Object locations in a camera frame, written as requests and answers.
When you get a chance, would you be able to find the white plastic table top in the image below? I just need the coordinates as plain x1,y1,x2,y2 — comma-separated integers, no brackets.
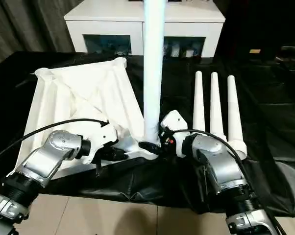
6,57,161,181

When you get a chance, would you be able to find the white plastic table leg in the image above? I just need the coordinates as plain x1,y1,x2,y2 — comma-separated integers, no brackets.
209,72,228,142
140,0,167,148
193,70,207,132
226,75,248,160

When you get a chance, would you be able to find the black mat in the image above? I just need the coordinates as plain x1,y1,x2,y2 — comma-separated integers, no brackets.
0,50,295,218

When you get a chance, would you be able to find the white low cabinet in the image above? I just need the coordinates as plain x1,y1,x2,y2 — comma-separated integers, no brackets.
63,0,226,59

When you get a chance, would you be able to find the row of picture frames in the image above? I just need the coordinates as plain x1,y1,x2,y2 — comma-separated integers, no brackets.
167,0,210,4

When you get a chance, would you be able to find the grey curtain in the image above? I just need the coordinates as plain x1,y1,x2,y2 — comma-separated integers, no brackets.
0,0,77,70

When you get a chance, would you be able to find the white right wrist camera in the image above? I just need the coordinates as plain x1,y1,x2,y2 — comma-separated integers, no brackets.
160,110,189,158

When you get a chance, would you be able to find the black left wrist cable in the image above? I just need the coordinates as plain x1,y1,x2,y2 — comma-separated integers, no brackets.
0,118,109,165

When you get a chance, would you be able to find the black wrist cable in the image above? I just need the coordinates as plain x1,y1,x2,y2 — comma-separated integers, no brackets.
166,129,287,235
0,118,109,165

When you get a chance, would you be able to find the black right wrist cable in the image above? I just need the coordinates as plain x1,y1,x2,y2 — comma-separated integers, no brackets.
166,129,287,235

